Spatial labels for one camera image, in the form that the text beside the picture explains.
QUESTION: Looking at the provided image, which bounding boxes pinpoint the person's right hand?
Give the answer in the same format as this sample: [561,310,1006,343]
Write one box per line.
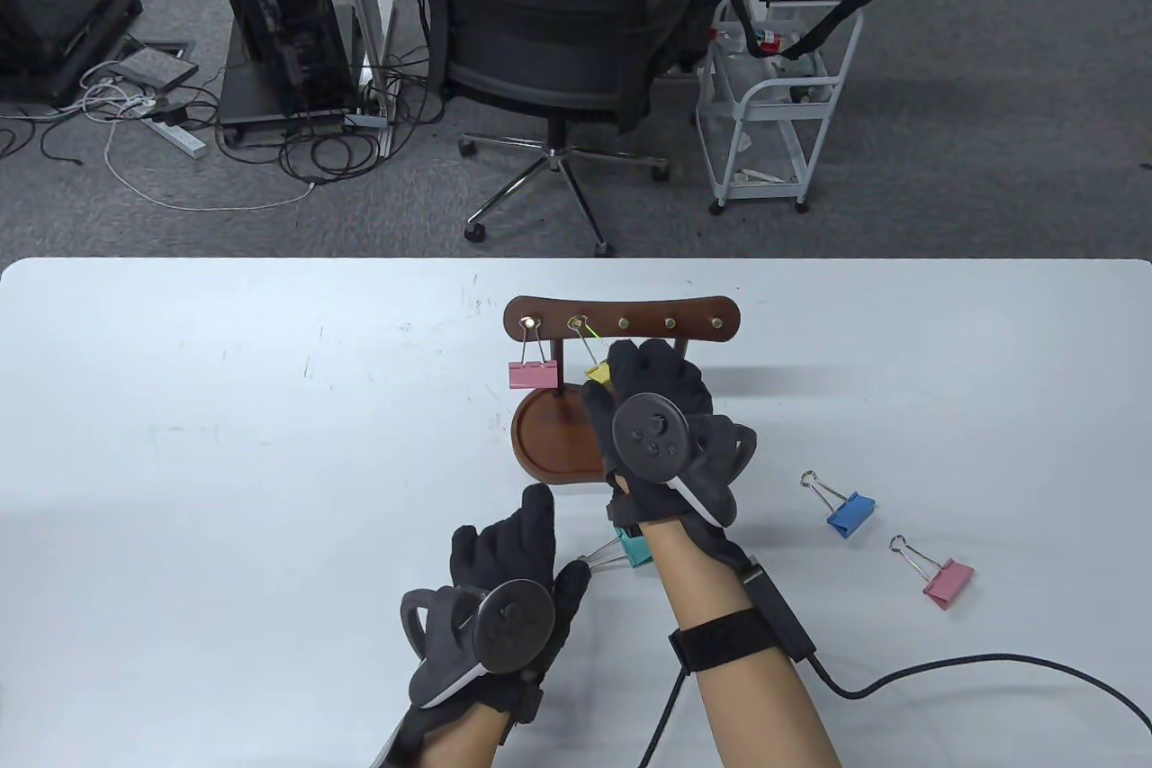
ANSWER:
[583,339,721,535]

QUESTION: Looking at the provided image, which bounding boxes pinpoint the person's left hand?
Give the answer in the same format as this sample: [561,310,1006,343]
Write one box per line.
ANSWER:
[423,483,592,724]

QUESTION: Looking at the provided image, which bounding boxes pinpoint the yellow binder clip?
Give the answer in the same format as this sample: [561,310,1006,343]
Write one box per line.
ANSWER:
[569,316,615,386]

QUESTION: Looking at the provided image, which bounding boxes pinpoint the grey handheld controller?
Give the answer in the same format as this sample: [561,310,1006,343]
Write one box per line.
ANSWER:
[612,393,757,528]
[400,579,556,709]

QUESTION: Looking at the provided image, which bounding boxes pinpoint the brown wooden key rack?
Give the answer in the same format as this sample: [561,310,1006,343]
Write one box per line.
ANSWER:
[503,294,742,488]

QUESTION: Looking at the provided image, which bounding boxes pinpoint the pink binder clip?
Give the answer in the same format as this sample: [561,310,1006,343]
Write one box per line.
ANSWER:
[508,316,561,393]
[888,535,976,611]

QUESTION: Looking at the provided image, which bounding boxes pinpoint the teal binder clip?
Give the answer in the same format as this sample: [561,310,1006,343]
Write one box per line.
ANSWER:
[576,525,651,575]

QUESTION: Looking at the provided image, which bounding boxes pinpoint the blue binder clip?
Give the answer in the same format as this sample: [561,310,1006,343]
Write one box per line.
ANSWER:
[800,470,877,538]

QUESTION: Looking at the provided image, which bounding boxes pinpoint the person's left forearm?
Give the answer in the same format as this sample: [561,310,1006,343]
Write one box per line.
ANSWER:
[409,705,505,768]

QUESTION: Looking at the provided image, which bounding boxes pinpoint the person's right forearm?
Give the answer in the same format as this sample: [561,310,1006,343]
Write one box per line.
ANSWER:
[643,520,842,768]

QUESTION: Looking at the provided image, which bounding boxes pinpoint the white rolling cart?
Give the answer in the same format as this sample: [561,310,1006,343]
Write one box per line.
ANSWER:
[696,0,867,216]

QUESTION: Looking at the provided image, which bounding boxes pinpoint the black mesh office chair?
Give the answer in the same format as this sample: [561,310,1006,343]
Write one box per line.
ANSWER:
[412,0,671,258]

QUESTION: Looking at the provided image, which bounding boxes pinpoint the black tower stand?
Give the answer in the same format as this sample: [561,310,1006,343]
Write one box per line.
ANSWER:
[219,21,361,149]

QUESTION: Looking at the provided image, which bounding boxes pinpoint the white power strip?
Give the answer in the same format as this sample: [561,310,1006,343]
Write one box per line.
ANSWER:
[135,106,206,161]

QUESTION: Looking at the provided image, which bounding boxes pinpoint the grey floor socket plate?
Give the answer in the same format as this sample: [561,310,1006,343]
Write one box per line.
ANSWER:
[117,48,199,94]

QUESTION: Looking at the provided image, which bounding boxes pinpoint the black braided cable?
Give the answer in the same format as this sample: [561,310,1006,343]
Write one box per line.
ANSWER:
[808,653,1152,737]
[634,669,692,768]

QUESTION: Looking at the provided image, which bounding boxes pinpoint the black wrist strap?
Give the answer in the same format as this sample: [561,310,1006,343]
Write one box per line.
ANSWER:
[668,609,784,675]

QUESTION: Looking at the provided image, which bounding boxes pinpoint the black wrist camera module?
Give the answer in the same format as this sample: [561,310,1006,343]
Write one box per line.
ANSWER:
[742,564,817,663]

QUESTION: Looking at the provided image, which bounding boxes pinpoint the tangle of black cables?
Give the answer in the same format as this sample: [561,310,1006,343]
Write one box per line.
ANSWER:
[214,39,448,180]

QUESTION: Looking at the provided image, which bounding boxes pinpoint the thin white cable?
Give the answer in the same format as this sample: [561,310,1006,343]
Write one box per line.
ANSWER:
[103,79,318,212]

